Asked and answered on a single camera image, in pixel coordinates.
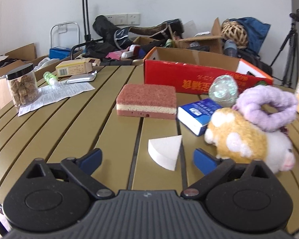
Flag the white wedge foam piece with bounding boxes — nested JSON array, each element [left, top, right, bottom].
[[148, 135, 182, 171]]

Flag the brown white plush toy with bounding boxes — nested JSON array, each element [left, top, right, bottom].
[[205, 108, 295, 174]]

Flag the blue white tissue pack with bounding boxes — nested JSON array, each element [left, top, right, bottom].
[[177, 98, 222, 136]]

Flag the crumpled clear plastic ball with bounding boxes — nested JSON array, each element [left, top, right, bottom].
[[209, 74, 239, 107]]

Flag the printed paper leaflet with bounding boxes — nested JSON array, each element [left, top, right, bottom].
[[18, 81, 95, 117]]

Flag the pink layered sponge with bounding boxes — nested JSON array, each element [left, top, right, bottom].
[[116, 84, 177, 120]]

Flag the silver foil packet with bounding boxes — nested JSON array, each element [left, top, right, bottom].
[[66, 71, 97, 84]]

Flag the small green bottle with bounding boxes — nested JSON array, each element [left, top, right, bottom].
[[43, 71, 59, 86]]

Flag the yellow cardboard medicine box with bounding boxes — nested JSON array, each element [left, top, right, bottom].
[[55, 58, 101, 78]]

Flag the clear jar black lid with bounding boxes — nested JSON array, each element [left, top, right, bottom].
[[6, 63, 39, 107]]

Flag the left cardboard boxes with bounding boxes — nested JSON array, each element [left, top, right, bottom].
[[0, 43, 48, 109]]

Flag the red cardboard box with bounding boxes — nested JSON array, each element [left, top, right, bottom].
[[144, 47, 273, 95]]

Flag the brown open cardboard box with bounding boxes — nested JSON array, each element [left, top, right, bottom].
[[169, 18, 223, 54]]

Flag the black hand trolley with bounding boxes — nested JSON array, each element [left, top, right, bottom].
[[70, 0, 104, 59]]

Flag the woven rattan ball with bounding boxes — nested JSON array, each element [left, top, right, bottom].
[[221, 20, 248, 48]]

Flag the blue fabric bag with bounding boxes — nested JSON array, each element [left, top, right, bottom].
[[229, 17, 270, 54]]

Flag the purple fuzzy ring toy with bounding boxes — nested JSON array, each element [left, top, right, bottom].
[[233, 85, 298, 132]]

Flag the black camera tripod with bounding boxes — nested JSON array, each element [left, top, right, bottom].
[[270, 9, 299, 88]]

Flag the white wall socket strip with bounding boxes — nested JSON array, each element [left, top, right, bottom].
[[105, 12, 141, 26]]

